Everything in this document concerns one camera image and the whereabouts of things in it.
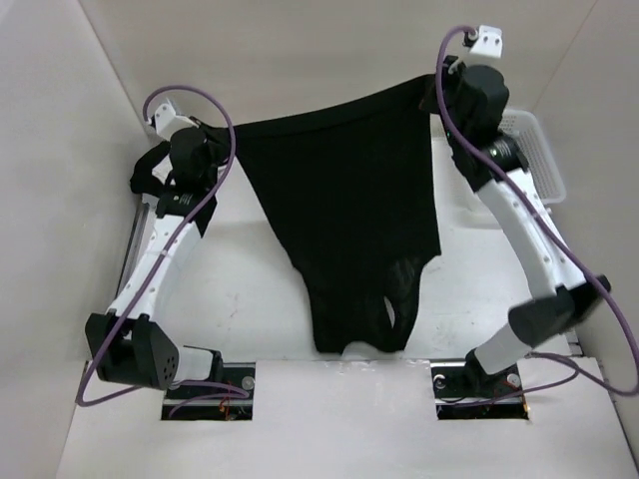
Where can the folded black tank top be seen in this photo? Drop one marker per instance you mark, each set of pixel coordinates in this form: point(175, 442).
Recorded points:
point(143, 181)

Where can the black tank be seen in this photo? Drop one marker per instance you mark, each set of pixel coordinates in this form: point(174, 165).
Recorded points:
point(143, 181)
point(348, 191)

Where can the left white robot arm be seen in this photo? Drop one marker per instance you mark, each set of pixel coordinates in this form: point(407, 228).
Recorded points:
point(128, 344)

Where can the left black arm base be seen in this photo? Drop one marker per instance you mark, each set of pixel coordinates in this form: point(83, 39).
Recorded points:
point(232, 400)

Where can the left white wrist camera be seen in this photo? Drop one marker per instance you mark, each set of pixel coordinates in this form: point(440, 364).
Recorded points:
point(167, 120)

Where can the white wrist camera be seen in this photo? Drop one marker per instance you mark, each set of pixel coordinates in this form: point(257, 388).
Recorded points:
point(167, 120)
point(485, 42)

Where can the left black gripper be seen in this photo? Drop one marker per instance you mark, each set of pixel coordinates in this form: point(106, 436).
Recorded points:
point(223, 142)

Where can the white plastic basket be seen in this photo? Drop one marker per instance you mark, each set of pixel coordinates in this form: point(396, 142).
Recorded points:
point(525, 128)

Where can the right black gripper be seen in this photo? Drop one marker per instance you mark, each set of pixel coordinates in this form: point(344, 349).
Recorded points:
point(453, 69)

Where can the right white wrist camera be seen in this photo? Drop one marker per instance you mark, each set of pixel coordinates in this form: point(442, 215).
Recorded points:
point(485, 42)

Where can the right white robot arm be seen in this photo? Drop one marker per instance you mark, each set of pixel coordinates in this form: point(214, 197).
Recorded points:
point(561, 296)

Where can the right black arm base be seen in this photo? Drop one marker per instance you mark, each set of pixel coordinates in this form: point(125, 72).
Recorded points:
point(458, 398)

